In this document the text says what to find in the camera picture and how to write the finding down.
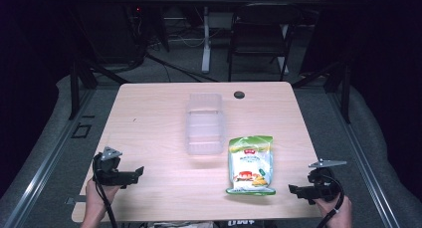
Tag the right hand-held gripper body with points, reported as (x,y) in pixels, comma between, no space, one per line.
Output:
(323,186)

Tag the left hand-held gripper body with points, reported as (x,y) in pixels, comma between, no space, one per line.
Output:
(111,175)

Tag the person's left hand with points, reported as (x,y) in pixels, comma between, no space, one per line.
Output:
(96,198)

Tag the person's right hand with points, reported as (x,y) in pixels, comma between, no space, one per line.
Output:
(338,214)

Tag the green and white snack bag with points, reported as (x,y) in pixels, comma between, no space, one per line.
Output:
(250,165)

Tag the clear plastic container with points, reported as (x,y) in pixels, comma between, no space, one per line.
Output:
(204,125)

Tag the black metal stand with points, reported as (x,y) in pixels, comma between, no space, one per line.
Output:
(74,88)
(345,92)

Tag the black table grommet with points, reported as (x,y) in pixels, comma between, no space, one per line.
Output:
(239,95)

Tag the white desk leg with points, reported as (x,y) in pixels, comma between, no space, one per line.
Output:
(206,48)

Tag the black chair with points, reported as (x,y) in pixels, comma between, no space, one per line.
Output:
(262,39)

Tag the aluminium floor rail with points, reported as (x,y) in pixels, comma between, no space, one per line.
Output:
(361,158)
(43,161)

